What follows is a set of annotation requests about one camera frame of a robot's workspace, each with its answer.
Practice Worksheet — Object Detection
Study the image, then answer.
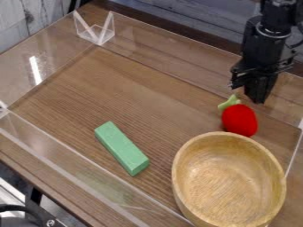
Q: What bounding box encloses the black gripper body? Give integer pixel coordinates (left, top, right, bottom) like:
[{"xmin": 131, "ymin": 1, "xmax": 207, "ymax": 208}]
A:
[{"xmin": 231, "ymin": 16, "xmax": 296, "ymax": 80}]

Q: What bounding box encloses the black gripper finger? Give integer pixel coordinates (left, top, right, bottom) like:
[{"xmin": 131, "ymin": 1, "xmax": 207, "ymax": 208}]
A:
[
  {"xmin": 245, "ymin": 74, "xmax": 277, "ymax": 104},
  {"xmin": 230, "ymin": 73, "xmax": 246, "ymax": 90}
]

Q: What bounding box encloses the red plush strawberry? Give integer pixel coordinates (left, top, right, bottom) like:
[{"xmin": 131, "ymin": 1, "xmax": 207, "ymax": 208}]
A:
[{"xmin": 218, "ymin": 94, "xmax": 258, "ymax": 137}]

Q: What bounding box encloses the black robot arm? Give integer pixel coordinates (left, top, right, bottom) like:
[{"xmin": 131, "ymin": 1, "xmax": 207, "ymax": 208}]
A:
[{"xmin": 231, "ymin": 0, "xmax": 303, "ymax": 104}]

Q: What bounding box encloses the wooden bowl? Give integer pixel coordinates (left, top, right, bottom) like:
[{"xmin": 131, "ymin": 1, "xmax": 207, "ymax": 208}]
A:
[{"xmin": 173, "ymin": 131, "xmax": 288, "ymax": 227}]

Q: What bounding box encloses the green rectangular block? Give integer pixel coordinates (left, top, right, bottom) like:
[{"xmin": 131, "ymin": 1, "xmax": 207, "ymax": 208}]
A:
[{"xmin": 95, "ymin": 121, "xmax": 150, "ymax": 176}]

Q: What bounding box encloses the clear acrylic corner bracket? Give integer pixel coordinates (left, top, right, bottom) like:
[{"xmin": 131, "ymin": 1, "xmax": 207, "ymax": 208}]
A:
[{"xmin": 73, "ymin": 11, "xmax": 115, "ymax": 46}]

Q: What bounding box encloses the clear acrylic tray wall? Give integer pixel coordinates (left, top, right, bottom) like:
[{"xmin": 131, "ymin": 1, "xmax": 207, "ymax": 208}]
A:
[{"xmin": 0, "ymin": 102, "xmax": 193, "ymax": 227}]

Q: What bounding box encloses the black table leg bracket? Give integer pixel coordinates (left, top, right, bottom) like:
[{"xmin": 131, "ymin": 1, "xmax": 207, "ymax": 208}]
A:
[{"xmin": 26, "ymin": 187, "xmax": 67, "ymax": 227}]

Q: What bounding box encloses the black cable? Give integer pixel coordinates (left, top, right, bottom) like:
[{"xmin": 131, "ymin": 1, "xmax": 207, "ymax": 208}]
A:
[{"xmin": 0, "ymin": 204, "xmax": 39, "ymax": 227}]

